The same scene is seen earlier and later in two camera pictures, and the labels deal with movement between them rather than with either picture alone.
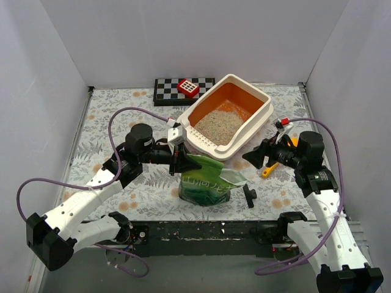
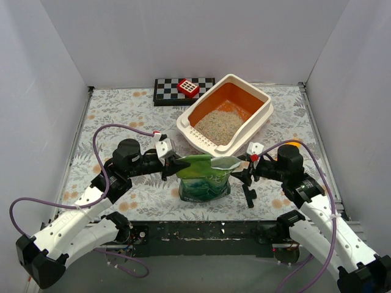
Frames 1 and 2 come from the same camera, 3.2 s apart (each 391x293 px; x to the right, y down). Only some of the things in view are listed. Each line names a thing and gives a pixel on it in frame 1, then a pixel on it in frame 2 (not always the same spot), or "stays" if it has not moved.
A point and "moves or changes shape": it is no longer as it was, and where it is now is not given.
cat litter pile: (220, 127) stays
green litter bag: (211, 184) moves or changes shape
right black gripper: (267, 151) → (249, 176)
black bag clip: (250, 195) stays
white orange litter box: (224, 116) stays
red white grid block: (187, 88) stays
